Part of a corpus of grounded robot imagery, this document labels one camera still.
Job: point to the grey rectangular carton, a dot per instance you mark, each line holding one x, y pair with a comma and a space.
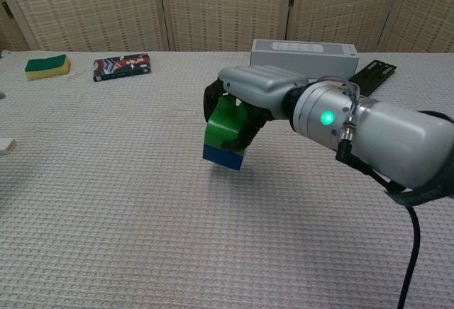
308, 59

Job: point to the green and blue block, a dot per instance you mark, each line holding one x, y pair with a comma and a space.
223, 124

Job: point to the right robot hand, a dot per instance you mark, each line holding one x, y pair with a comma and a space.
259, 82

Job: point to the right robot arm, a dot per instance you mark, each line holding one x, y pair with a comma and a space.
386, 139

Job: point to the white woven tablecloth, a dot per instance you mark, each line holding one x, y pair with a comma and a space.
142, 217

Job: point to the patterned card box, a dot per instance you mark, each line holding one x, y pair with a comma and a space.
122, 67

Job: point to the beige folding screen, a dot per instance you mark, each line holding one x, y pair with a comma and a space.
227, 8

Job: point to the blue and green cube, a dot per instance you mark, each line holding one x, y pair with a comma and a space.
221, 158

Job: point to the black slotted metal plate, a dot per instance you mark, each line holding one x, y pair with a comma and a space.
376, 75

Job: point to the green and yellow sponge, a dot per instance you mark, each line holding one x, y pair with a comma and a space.
48, 66

